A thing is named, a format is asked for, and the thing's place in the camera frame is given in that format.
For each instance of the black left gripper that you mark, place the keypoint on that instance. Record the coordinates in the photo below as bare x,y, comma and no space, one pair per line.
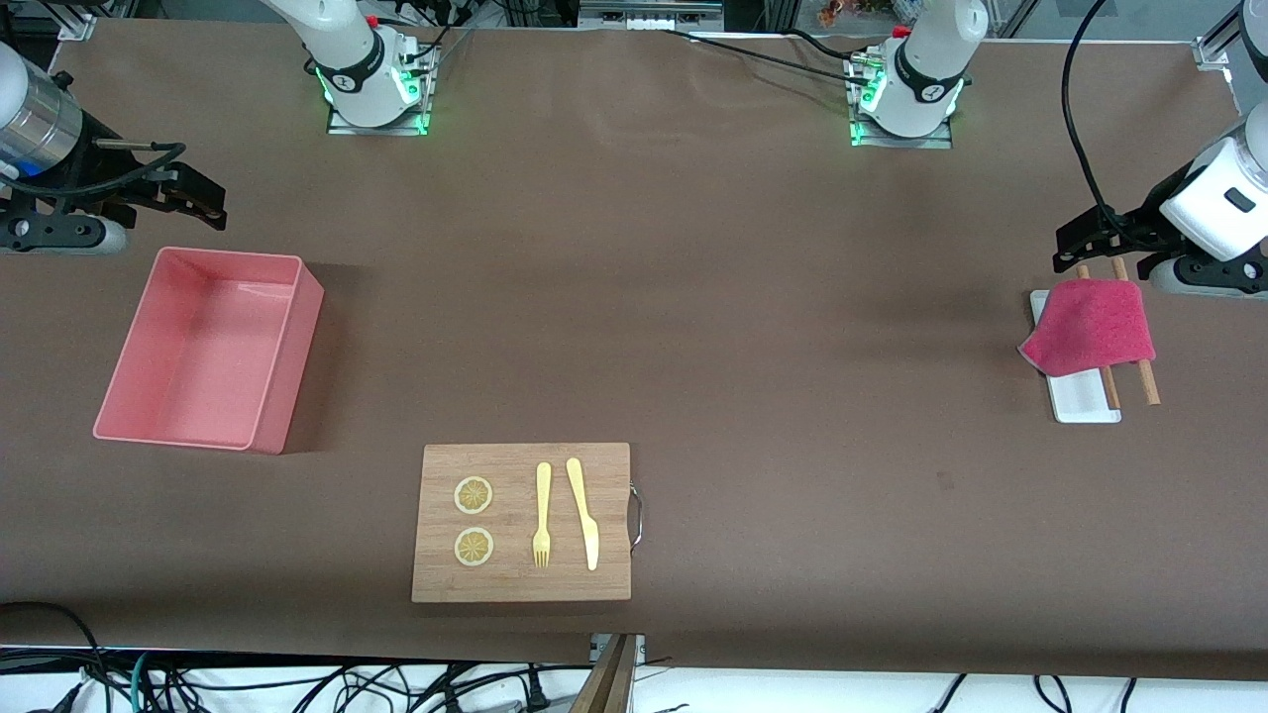
1141,223

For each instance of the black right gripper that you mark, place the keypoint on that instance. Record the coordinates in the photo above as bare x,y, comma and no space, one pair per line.
91,160

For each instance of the red and grey cloth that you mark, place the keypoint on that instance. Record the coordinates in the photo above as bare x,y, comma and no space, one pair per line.
1090,327

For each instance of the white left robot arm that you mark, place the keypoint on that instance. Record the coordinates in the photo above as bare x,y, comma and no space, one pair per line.
1204,213

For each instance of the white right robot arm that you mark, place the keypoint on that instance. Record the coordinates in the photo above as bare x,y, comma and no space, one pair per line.
347,40

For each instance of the pink plastic bin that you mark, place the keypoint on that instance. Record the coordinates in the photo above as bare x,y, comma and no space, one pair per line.
208,347

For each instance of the white rectangular tray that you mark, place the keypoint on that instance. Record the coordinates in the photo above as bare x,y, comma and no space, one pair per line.
1085,401

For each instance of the orange red toy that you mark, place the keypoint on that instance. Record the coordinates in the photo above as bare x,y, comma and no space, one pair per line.
835,12

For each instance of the lemon slice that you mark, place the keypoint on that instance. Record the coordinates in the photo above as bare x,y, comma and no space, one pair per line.
474,548
474,495

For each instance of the yellow plastic fork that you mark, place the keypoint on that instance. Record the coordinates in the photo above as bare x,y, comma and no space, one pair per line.
543,495

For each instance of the grey metal power strip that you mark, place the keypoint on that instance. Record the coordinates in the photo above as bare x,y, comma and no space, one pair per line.
644,18

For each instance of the yellow plastic knife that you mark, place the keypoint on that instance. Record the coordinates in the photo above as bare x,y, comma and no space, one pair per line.
583,515

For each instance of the bamboo cutting board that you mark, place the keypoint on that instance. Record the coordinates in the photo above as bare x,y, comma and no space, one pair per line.
515,584

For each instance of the black power plug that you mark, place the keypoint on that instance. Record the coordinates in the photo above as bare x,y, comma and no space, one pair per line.
537,691

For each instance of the brown wooden beam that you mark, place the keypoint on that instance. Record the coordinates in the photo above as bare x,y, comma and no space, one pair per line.
606,683

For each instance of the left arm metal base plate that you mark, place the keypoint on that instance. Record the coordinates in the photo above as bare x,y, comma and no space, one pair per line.
936,142

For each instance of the aluminium frame profile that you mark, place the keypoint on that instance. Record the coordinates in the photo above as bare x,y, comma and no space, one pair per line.
1214,50
79,25

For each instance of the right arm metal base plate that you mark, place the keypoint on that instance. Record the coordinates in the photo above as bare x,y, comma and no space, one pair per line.
416,124

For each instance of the small metal bracket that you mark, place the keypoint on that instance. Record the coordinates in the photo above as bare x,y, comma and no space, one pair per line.
639,649

